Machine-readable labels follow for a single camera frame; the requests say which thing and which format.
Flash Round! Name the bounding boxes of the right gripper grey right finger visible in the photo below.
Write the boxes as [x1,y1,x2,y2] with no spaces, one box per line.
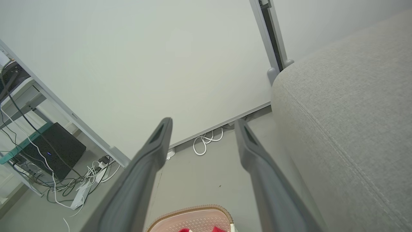
[234,119,329,232]

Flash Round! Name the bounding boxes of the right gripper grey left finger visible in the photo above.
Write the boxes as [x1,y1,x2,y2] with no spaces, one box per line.
[80,117,173,232]

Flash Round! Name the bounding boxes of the red and white garment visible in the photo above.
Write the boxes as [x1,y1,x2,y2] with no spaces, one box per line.
[178,226,237,232]

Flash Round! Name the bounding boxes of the grey fabric sofa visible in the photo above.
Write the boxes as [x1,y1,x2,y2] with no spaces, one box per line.
[271,10,412,232]

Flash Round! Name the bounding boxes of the white power strip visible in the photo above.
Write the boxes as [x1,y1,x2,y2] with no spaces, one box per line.
[70,168,110,210]

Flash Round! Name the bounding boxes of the cream perforated laundry basket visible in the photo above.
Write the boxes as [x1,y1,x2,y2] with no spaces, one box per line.
[146,205,239,232]

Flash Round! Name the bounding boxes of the black box computer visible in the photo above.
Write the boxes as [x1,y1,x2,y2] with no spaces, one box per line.
[19,122,87,181]

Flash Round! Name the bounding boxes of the teal desk crossbar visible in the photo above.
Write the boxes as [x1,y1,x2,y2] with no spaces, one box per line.
[0,122,54,165]

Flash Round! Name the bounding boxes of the wide white room divider panel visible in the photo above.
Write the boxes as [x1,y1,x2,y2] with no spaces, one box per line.
[0,0,279,168]

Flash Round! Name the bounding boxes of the grey table leg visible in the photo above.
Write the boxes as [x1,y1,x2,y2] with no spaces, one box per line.
[0,52,55,197]

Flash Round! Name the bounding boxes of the black desktop device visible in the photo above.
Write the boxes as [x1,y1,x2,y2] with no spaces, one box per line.
[0,61,31,97]

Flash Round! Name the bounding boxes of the narrow white room divider panel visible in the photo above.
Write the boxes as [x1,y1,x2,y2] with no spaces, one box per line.
[269,0,412,70]

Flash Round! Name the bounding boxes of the white coiled cable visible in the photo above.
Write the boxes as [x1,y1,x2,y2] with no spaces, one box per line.
[192,127,224,156]

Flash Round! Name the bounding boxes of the black and white floor cables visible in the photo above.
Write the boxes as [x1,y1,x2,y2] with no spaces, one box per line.
[0,108,86,217]

